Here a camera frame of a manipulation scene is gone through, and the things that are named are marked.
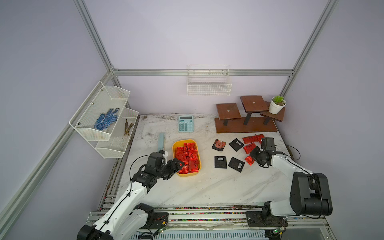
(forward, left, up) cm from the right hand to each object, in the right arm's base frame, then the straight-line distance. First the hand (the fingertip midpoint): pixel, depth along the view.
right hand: (252, 156), depth 93 cm
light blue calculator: (+29, +44, 0) cm, 53 cm away
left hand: (-11, +45, +8) cm, 47 cm away
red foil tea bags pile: (+1, +41, +1) cm, 41 cm away
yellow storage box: (+9, +47, +3) cm, 48 cm away
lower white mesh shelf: (+3, +85, +9) cm, 86 cm away
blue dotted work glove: (+7, +84, +28) cm, 88 cm away
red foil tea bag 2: (+18, -11, -4) cm, 21 cm away
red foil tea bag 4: (-3, +3, +1) cm, 5 cm away
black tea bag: (-4, +10, -3) cm, 11 cm away
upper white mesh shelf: (+8, +87, +31) cm, 92 cm away
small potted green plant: (+25, -16, +21) cm, 37 cm away
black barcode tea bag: (+12, +7, -4) cm, 14 cm away
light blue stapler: (+12, +60, +2) cm, 61 cm away
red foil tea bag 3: (+8, 0, -3) cm, 8 cm away
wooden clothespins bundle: (+16, +80, +12) cm, 83 cm away
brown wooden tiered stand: (+29, +10, +2) cm, 31 cm away
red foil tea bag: (+15, -3, -3) cm, 15 cm away
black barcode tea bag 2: (-2, +20, -3) cm, 21 cm away
